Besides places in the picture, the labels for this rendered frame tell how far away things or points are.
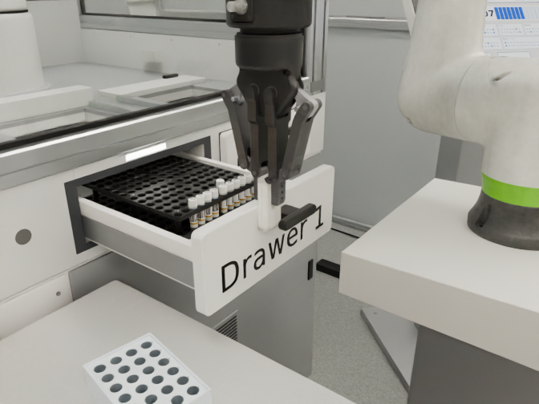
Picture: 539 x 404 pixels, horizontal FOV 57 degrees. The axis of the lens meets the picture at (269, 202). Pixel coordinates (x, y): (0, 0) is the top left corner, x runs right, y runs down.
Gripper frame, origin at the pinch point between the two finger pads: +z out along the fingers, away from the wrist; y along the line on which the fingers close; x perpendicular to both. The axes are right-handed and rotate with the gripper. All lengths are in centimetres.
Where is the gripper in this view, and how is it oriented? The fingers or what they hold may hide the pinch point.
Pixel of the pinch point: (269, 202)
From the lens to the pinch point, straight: 61.5
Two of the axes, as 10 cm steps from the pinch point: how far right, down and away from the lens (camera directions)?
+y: 8.0, 2.4, -5.5
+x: 6.0, -3.2, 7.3
